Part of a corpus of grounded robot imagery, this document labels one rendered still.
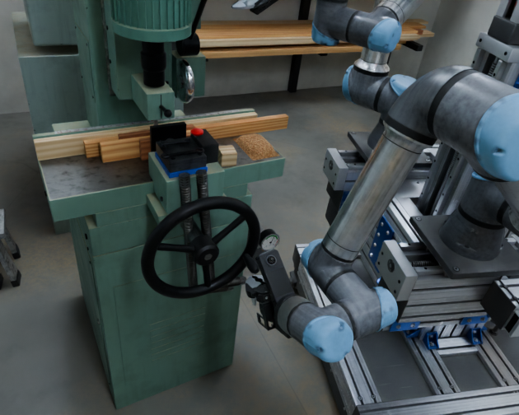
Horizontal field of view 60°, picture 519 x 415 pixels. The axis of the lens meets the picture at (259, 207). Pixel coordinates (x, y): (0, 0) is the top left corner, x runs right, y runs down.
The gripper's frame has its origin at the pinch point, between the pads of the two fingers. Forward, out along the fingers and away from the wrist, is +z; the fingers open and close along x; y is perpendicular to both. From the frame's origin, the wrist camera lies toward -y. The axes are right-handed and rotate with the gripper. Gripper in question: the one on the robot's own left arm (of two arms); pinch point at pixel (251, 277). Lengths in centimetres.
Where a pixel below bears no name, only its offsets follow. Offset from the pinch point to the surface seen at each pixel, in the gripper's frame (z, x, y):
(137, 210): 15.6, -20.3, -19.3
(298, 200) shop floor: 137, 87, 16
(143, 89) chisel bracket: 17, -13, -47
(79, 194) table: 11.5, -32.4, -26.3
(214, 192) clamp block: 4.5, -3.8, -21.1
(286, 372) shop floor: 48, 24, 60
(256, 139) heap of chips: 19.4, 15.5, -30.5
